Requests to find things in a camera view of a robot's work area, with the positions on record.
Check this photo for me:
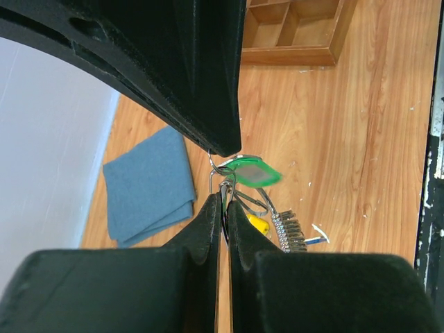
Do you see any wooden compartment tray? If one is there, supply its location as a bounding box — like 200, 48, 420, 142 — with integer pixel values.
241, 0, 357, 67

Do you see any green key tag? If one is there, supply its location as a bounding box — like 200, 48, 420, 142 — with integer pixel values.
226, 156, 282, 189

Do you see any silver metal keyring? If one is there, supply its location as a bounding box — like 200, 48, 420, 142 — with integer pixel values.
208, 154, 307, 253

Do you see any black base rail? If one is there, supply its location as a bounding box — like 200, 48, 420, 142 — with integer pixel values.
414, 8, 443, 305

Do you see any yellow key tag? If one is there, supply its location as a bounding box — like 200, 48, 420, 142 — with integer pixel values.
247, 214, 270, 237

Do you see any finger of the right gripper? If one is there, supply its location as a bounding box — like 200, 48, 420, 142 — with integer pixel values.
1, 1, 211, 150
69, 1, 246, 157

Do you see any folded blue cloth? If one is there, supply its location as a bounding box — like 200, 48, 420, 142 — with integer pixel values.
103, 126, 196, 248

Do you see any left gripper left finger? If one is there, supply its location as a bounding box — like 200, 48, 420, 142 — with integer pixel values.
1, 194, 221, 332

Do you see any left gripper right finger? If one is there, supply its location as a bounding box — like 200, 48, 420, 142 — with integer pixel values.
227, 202, 441, 332

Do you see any blue key tag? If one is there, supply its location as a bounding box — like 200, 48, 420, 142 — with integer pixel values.
305, 236, 330, 246

